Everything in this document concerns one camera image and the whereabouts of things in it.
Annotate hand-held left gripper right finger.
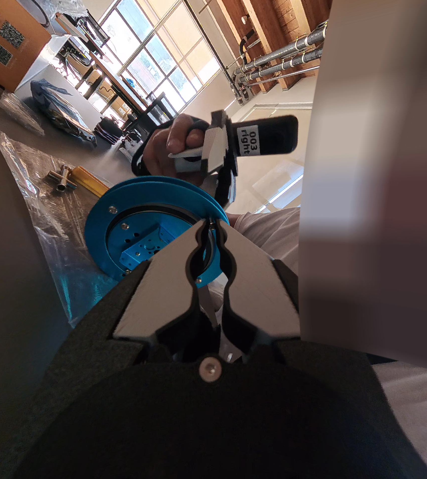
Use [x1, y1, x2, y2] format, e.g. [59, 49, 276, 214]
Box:
[216, 219, 301, 355]

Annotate black chair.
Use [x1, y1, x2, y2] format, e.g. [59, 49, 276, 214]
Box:
[124, 92, 180, 137]

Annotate large window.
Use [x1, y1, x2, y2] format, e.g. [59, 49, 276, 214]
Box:
[75, 0, 224, 124]

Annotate black servo motor stack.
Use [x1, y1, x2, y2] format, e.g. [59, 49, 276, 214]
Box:
[95, 116, 121, 145]

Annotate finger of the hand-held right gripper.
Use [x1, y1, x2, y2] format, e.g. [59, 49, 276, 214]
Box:
[200, 126, 233, 209]
[225, 164, 241, 211]

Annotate silver ceiling pipes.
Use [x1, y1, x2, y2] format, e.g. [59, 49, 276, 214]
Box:
[230, 19, 329, 104]

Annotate blue round metal turntable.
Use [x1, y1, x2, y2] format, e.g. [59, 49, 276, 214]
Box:
[84, 175, 233, 289]

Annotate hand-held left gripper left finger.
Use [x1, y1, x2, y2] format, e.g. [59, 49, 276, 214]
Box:
[113, 219, 220, 363]

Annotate yellow-handled screwdriver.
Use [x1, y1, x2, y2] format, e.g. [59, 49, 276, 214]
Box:
[69, 165, 111, 200]

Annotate blue shiny plastic bag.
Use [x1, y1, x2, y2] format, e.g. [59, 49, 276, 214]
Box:
[30, 80, 98, 147]

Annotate large clear plastic bag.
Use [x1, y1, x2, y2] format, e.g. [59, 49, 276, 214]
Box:
[0, 129, 154, 328]

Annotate orange cardboard box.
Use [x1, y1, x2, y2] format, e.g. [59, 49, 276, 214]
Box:
[0, 0, 90, 109]

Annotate metal cross wrench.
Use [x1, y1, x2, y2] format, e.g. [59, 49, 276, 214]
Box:
[47, 164, 76, 194]

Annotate person's right hand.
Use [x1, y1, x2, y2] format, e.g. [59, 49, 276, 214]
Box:
[147, 113, 213, 186]

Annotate long wooden table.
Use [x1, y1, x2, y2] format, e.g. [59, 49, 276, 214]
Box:
[54, 11, 155, 121]

